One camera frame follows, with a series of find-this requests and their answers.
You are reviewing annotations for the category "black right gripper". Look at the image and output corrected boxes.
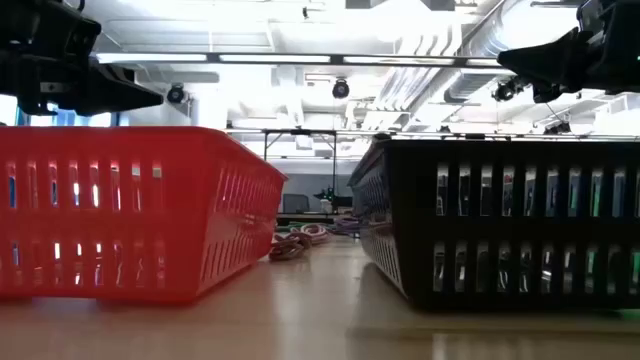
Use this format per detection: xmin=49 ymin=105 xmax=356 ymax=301
xmin=497 ymin=0 xmax=640 ymax=105

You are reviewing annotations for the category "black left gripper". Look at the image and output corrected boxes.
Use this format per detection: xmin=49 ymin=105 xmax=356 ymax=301
xmin=0 ymin=49 xmax=165 ymax=117

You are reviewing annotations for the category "red plastic basket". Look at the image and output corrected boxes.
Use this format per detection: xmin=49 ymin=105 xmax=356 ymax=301
xmin=0 ymin=125 xmax=289 ymax=305

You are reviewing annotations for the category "black plastic basket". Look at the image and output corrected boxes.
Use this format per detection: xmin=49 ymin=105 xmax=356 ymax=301
xmin=348 ymin=137 xmax=640 ymax=310

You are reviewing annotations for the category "grey office chair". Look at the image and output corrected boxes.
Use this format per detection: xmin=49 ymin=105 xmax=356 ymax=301
xmin=281 ymin=193 xmax=312 ymax=215

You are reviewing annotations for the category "silver ventilation duct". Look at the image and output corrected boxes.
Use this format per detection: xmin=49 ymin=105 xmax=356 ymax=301
xmin=384 ymin=19 xmax=531 ymax=114

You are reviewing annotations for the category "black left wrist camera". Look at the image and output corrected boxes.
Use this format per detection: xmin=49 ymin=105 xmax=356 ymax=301
xmin=0 ymin=0 xmax=103 ymax=57

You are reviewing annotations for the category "black metal frame stand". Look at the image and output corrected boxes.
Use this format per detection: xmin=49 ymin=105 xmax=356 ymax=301
xmin=261 ymin=128 xmax=339 ymax=211

